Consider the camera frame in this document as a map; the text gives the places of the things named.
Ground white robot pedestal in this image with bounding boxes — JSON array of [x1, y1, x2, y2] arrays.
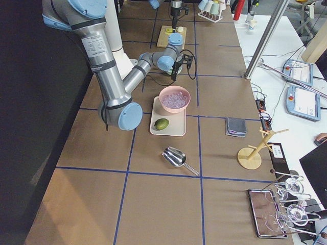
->
[[105, 0, 135, 79]]

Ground aluminium frame post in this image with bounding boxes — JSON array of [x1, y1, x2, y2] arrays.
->
[[244, 0, 289, 80]]

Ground green lime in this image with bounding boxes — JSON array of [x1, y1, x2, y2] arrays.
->
[[154, 118, 170, 131]]

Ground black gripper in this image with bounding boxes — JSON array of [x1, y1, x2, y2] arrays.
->
[[171, 60, 183, 81], [170, 0, 189, 29]]

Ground beige serving tray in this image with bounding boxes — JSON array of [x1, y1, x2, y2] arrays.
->
[[150, 96, 186, 136]]

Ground black glass tray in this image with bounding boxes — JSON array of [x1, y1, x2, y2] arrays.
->
[[247, 189, 288, 239]]

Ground red bottle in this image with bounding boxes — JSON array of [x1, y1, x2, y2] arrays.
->
[[233, 0, 245, 21]]

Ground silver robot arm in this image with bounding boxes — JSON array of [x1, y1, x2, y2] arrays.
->
[[42, 1, 183, 131], [149, 0, 189, 32]]

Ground near teach pendant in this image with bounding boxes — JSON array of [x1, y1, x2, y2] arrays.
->
[[286, 86, 321, 121]]

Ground pink bowl of ice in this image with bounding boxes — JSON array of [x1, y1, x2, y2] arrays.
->
[[159, 85, 191, 113]]

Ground teach pendant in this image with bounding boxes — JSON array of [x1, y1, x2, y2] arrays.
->
[[283, 59, 313, 87], [286, 86, 321, 121]]

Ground metal ice scoop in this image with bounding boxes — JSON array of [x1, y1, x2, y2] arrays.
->
[[162, 146, 199, 176]]

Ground paper cup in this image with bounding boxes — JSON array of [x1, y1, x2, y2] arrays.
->
[[248, 19, 257, 31]]

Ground cup rack with cups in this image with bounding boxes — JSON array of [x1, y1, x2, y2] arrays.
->
[[198, 0, 226, 23]]

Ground wooden mug tree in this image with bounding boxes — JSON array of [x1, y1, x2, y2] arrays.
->
[[237, 127, 288, 170]]

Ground far teach pendant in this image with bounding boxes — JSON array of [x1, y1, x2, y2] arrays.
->
[[283, 59, 313, 87]]

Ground folded grey cloth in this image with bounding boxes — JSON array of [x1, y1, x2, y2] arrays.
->
[[225, 117, 247, 138]]

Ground mint green bowl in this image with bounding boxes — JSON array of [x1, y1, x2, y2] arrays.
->
[[166, 67, 182, 76]]

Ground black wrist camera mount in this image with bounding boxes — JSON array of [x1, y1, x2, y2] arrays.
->
[[177, 54, 193, 70]]

